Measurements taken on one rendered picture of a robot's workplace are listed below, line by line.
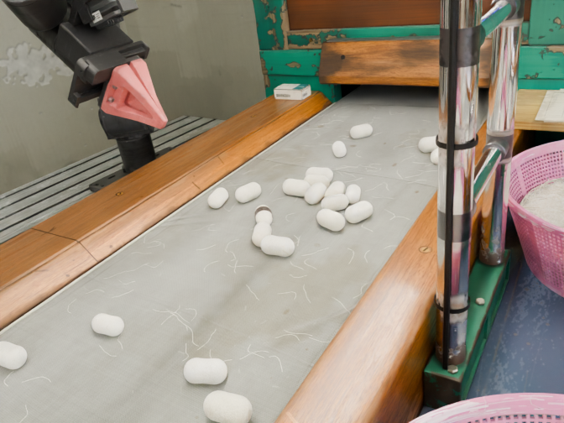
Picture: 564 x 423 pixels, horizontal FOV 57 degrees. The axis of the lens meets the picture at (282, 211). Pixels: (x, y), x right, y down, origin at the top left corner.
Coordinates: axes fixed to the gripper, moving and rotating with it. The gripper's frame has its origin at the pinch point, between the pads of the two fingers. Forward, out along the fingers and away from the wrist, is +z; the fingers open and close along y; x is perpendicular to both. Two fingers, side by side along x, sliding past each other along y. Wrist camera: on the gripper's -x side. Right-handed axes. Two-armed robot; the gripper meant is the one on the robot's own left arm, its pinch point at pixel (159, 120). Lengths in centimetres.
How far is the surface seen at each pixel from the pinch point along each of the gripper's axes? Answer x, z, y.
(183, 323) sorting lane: -1.1, 19.8, -17.7
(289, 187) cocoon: -0.1, 16.2, 6.9
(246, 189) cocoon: 2.5, 12.4, 4.1
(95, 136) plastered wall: 160, -99, 121
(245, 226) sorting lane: 2.0, 16.1, -1.1
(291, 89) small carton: 8.8, 0.7, 38.1
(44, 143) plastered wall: 158, -104, 94
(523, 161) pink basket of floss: -16.7, 34.7, 19.8
